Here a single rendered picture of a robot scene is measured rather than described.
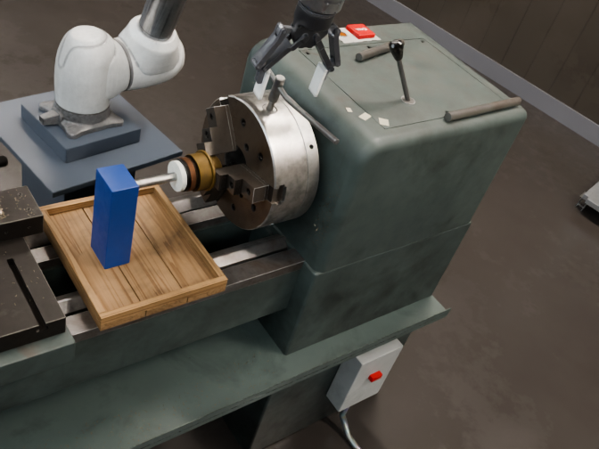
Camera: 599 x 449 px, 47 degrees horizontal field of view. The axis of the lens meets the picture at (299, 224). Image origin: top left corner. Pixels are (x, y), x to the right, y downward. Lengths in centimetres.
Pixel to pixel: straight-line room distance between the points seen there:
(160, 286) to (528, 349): 197
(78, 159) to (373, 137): 93
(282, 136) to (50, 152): 83
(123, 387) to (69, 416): 14
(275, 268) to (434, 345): 136
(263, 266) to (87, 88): 73
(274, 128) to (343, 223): 29
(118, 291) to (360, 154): 60
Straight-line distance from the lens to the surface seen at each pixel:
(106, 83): 205
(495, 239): 363
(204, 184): 153
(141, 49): 207
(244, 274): 164
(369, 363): 215
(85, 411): 176
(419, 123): 163
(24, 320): 137
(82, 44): 200
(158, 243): 165
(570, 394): 311
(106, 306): 150
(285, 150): 149
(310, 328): 190
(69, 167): 205
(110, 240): 151
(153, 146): 217
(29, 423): 175
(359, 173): 152
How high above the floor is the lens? 202
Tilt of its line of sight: 39 degrees down
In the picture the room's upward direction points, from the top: 19 degrees clockwise
